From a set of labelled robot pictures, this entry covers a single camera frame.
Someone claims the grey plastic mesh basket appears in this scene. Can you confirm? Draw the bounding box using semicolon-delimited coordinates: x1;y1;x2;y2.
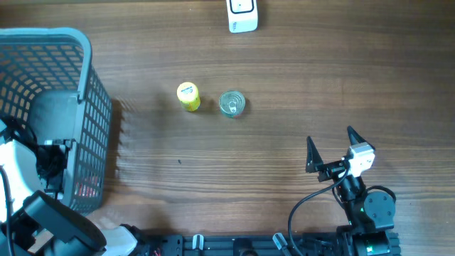
1;28;112;215

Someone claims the red juice carton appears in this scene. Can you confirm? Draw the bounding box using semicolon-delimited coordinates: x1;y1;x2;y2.
74;175;101;198

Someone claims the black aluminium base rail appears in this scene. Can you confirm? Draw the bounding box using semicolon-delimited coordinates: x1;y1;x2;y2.
145;233;402;256

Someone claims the white barcode scanner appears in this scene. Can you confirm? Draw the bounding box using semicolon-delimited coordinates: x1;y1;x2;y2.
226;0;258;33

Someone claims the yellow lid jar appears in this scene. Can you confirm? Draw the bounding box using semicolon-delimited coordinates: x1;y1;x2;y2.
176;82;200;112

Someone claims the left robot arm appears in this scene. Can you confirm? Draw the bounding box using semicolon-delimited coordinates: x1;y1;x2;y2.
1;116;139;255

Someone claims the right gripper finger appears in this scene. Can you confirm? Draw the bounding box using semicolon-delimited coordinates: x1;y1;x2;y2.
306;137;323;173
347;126;375;149

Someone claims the silver top tin can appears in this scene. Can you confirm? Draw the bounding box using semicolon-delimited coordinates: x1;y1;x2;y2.
219;90;246;118

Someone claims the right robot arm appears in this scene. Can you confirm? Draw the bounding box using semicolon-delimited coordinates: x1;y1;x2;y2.
306;126;401;256

